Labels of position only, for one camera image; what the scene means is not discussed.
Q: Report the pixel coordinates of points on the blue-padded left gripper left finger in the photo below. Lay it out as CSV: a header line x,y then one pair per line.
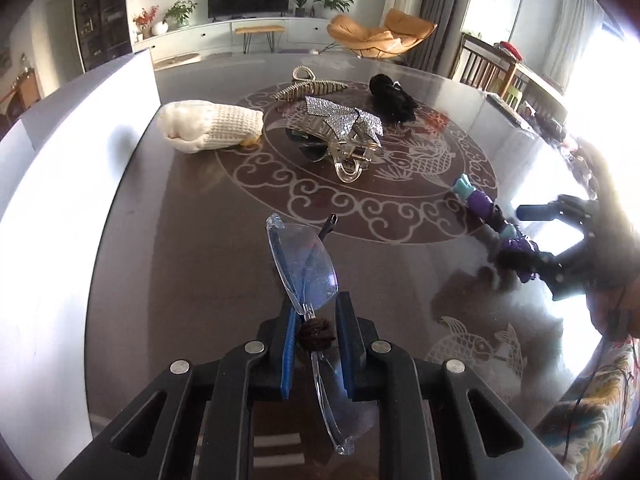
x,y
196,421

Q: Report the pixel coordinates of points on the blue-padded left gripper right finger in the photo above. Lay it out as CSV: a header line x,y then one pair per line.
x,y
436,420

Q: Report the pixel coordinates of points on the purple teal toy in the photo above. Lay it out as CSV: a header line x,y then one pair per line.
x,y
516,251

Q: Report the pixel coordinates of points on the clear blue safety glasses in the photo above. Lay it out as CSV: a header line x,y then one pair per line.
x,y
310,281

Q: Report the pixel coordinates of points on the black velvet scrunchie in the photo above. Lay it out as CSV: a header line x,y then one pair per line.
x,y
390,100

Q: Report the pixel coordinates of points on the silver glitter bow hair clip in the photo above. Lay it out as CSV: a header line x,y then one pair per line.
x,y
348,136

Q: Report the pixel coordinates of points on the cream knitted glove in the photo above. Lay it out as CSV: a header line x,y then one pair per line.
x,y
193,126

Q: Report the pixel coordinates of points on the person's right hand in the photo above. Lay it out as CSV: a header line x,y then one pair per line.
x,y
613,295

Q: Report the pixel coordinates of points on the wooden dining chair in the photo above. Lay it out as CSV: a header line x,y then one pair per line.
x,y
483,66

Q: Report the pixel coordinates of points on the orange lounge chair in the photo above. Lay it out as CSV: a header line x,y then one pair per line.
x,y
399,34

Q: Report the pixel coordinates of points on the white partition board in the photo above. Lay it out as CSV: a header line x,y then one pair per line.
x,y
61,167

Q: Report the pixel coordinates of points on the grey curtain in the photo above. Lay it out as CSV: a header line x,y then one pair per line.
x,y
436,53

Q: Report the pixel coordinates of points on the gold pearl hair claw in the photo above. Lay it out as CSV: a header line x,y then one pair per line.
x,y
305,83

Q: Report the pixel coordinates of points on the white tv cabinet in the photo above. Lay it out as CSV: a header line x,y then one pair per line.
x,y
301,34

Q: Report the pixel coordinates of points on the green potted plant right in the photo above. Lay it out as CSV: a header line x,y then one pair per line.
x,y
339,6

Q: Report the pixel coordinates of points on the green potted plant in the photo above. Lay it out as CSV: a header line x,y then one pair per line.
x,y
339,6
179,14

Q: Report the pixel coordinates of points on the wooden bench with hairpin legs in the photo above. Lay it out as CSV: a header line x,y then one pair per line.
x,y
269,31

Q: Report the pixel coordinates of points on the red flowers in vase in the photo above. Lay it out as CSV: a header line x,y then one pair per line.
x,y
144,20

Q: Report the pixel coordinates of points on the green potted plant left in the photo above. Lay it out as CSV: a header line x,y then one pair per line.
x,y
179,14

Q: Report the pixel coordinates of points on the dark tall display cabinet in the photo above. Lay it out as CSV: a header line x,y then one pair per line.
x,y
102,31

